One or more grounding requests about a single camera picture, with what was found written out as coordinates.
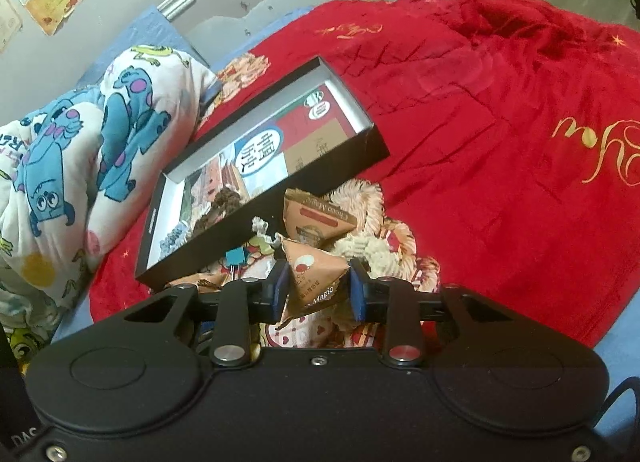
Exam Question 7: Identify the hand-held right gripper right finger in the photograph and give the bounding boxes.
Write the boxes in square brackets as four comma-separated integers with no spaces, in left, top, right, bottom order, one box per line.
[349,258,506,368]

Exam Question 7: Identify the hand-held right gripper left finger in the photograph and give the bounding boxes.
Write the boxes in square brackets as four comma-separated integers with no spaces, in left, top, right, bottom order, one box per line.
[120,259,292,369]

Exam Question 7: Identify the black cardboard box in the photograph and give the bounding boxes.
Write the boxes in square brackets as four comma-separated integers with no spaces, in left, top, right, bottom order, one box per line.
[134,56,391,289]

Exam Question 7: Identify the blue binder clip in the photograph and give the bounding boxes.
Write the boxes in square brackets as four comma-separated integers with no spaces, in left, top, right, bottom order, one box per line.
[224,247,249,274]

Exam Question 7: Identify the small white figurine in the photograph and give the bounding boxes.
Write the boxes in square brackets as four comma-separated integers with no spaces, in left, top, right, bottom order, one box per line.
[252,215,282,256]

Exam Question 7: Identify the brown pine cone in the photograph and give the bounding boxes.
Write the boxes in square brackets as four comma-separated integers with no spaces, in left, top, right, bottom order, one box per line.
[192,186,249,239]

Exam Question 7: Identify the colourful textbook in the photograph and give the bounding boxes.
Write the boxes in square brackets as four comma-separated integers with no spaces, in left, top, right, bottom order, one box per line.
[160,82,372,263]

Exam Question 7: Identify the cartoon monster printed quilt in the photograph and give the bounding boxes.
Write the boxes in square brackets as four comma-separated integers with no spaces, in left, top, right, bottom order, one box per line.
[0,42,224,378]

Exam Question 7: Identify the red embroidered blanket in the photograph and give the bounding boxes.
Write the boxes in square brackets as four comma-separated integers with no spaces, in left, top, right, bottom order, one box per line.
[89,0,640,349]

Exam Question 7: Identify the pale framed wall certificate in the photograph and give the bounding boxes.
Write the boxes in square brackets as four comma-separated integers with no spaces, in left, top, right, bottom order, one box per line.
[0,0,24,49]

